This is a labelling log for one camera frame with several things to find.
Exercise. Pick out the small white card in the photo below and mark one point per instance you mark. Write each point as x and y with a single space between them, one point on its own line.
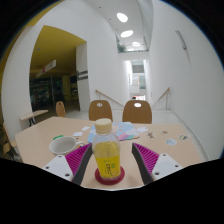
142 129
77 134
86 128

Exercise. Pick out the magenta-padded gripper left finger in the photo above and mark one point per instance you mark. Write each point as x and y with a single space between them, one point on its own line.
58 166

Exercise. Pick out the dark wall sign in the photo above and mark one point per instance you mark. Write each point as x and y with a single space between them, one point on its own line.
82 75

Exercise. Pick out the small paper sticker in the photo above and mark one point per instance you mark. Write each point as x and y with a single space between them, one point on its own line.
171 142
183 137
164 132

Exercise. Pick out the dark shop shelf unit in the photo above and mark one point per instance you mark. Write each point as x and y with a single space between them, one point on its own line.
41 95

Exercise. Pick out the hanging white sign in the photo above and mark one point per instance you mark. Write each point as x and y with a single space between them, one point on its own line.
46 67

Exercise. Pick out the yellow drink bottle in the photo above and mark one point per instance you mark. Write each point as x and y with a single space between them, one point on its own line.
106 153

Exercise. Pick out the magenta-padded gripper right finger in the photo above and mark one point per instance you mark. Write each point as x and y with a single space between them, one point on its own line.
165 165

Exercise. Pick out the small wooden side table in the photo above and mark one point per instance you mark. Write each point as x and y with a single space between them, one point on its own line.
33 114

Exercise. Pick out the wooden stair handrail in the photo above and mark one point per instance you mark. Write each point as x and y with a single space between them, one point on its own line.
106 96
163 95

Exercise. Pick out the pastel printed mouse pad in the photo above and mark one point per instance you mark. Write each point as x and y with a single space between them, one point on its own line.
126 131

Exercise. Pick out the flat round red coaster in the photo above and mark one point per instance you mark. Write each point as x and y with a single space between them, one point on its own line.
110 182

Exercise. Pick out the green potted plant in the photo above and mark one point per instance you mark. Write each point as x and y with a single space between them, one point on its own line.
121 48

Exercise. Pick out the round ceiling lights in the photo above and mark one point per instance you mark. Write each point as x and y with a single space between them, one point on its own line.
122 17

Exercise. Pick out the wooden chair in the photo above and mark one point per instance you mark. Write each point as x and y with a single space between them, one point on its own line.
100 111
136 115
60 110
7 146

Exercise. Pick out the grey wall-mounted device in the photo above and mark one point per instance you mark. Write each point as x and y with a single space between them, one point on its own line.
181 40

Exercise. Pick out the white mug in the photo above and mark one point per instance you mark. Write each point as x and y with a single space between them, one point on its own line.
63 146

